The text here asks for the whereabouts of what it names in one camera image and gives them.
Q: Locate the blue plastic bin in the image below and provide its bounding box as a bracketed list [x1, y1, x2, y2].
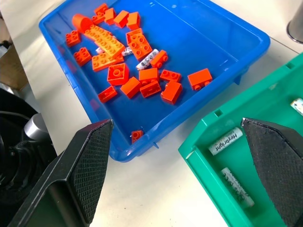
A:
[38, 0, 271, 163]

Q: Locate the upside-down orange toy brick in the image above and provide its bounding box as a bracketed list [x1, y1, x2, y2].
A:
[107, 63, 130, 86]

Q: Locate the black robot body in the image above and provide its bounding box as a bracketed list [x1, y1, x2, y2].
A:
[0, 88, 58, 227]

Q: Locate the silver robot joint cylinder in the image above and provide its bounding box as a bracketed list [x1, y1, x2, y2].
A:
[23, 113, 50, 143]

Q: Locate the orange flat building plate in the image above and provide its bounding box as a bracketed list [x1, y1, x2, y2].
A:
[91, 52, 125, 72]

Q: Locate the white Heybright battery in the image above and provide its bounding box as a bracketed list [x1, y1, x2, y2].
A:
[208, 127, 244, 156]

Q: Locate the orange cylinder block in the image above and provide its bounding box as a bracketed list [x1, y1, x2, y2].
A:
[72, 13, 93, 33]

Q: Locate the long light orange plate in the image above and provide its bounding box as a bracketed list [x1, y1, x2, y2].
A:
[84, 25, 125, 59]

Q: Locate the brown cardboard box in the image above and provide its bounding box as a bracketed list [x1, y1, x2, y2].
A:
[0, 44, 29, 91]

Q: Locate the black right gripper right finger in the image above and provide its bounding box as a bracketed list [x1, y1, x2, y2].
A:
[241, 117, 303, 227]

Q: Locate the silver metal cylinder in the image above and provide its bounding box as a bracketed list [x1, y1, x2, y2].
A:
[286, 0, 303, 44]

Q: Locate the green plastic tray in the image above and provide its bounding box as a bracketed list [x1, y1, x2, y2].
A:
[178, 53, 303, 227]

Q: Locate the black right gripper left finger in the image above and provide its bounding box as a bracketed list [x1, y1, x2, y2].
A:
[8, 119, 114, 227]

